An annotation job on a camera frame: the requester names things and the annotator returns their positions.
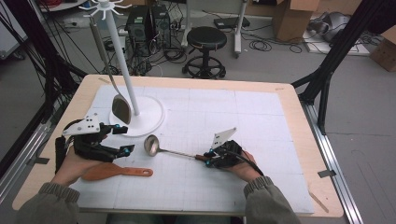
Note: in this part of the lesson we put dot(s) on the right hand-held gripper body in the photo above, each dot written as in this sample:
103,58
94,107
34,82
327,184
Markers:
229,155

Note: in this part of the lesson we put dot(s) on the brown wooden rice paddle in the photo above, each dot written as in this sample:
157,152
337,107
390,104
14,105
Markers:
124,171

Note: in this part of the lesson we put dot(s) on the black flat device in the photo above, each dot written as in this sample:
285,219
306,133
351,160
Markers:
230,22

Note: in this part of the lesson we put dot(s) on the white grid mat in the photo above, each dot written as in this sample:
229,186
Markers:
218,118

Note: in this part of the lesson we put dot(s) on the white stand leg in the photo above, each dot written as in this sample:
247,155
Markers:
186,25
239,31

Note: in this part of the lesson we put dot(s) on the white utensil stand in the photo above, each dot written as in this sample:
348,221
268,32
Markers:
149,112

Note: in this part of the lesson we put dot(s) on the black round stool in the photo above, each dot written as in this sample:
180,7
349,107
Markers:
207,39

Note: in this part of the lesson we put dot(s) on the steel spatula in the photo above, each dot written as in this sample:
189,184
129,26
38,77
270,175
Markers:
121,109

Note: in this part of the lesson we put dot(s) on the open cardboard box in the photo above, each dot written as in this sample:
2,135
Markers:
289,21

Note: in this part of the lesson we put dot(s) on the grey tape strip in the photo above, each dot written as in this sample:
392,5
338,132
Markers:
39,160
327,173

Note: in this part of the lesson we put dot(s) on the aluminium rail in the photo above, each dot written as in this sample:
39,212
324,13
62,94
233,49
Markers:
21,161
333,161

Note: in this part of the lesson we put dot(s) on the closed cardboard box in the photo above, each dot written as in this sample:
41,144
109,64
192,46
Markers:
384,53

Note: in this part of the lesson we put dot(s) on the person's left hand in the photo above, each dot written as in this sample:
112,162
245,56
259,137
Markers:
71,169

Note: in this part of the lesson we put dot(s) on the black computer tower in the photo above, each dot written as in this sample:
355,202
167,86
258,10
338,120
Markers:
137,31
162,26

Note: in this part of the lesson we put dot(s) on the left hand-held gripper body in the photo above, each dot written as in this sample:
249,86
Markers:
93,147

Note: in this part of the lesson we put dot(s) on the person's right hand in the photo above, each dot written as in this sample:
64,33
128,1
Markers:
244,171

